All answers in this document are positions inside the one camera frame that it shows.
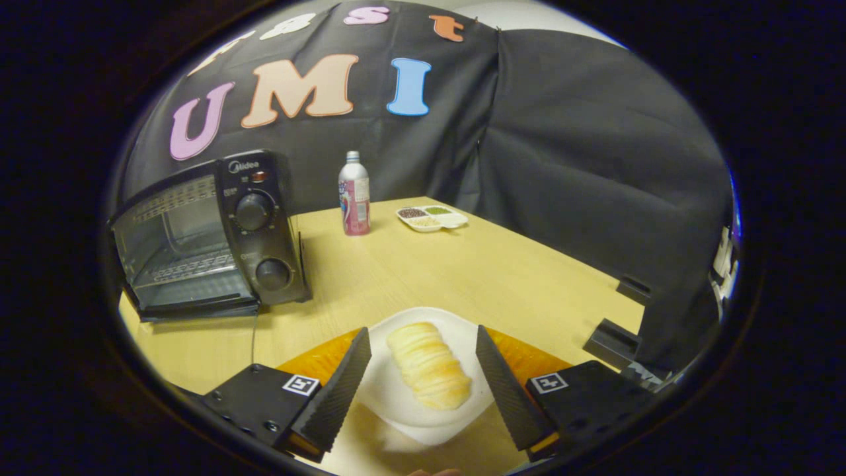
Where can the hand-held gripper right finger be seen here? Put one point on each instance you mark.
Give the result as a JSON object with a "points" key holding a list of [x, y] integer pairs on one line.
{"points": [[505, 390]]}

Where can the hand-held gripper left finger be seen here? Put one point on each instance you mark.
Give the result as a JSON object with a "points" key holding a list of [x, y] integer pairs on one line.
{"points": [[340, 390]]}

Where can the bread roll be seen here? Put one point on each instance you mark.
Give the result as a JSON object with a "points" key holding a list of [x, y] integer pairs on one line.
{"points": [[429, 367]]}

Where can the black toaster oven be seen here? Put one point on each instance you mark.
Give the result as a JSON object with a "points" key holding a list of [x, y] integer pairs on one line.
{"points": [[264, 231]]}

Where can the metal oven rack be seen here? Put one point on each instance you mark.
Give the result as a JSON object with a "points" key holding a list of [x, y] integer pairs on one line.
{"points": [[192, 268]]}

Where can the white square plate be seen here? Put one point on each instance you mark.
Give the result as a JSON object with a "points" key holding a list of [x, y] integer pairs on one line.
{"points": [[396, 396]]}

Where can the black table clamp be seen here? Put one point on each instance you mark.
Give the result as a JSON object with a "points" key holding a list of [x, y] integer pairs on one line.
{"points": [[611, 344], [633, 289]]}

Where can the white divided grain tray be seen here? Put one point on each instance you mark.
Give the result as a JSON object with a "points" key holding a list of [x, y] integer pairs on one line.
{"points": [[433, 218]]}

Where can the pink label drink bottle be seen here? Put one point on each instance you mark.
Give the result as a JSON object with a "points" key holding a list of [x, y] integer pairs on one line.
{"points": [[355, 198]]}

